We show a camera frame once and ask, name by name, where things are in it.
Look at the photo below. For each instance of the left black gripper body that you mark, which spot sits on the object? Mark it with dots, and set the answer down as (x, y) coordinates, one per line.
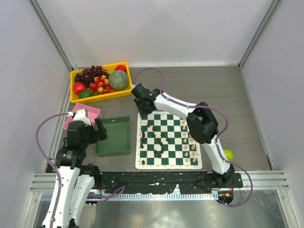
(90, 137)

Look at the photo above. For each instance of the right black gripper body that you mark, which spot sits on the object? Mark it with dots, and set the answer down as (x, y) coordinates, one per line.
(142, 109)

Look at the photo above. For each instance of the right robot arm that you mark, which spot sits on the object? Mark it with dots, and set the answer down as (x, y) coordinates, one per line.
(201, 123)

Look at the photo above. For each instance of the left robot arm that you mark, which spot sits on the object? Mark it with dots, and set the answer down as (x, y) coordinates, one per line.
(74, 180)

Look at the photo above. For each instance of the green white chess board mat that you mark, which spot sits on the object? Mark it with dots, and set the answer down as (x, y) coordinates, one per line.
(164, 143)

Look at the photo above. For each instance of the green plastic tray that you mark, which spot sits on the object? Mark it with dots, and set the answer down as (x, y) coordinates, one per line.
(118, 140)

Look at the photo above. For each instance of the pink plastic box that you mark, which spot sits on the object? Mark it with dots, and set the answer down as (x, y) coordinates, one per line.
(92, 113)

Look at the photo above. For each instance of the green melon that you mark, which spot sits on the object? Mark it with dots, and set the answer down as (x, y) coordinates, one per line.
(118, 80)

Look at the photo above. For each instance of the yellow plastic fruit bin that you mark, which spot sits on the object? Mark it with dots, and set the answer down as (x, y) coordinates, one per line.
(96, 98)

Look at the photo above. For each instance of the red apple back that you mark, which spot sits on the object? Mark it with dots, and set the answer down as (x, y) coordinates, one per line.
(121, 68)

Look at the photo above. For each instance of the red apple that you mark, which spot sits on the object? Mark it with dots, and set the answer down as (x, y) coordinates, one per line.
(121, 68)
(78, 87)

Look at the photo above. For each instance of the green lime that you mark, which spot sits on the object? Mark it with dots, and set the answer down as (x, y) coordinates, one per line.
(85, 94)

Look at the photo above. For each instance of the red yellow cherry bunch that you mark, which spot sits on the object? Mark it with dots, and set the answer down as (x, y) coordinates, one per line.
(100, 85)

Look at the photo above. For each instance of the red apple front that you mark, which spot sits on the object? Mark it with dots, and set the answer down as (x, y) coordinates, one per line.
(78, 87)

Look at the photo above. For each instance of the dark purple grape bunch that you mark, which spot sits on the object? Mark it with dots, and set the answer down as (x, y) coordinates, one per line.
(87, 76)

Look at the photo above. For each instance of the green pear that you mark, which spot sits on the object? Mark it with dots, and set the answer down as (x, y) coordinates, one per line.
(229, 154)

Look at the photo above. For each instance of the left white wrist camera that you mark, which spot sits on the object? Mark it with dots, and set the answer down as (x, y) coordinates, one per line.
(79, 115)

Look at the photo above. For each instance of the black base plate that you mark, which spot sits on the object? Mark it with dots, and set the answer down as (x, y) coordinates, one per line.
(165, 182)

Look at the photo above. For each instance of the white slotted cable duct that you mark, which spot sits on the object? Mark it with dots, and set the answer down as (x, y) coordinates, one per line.
(176, 195)

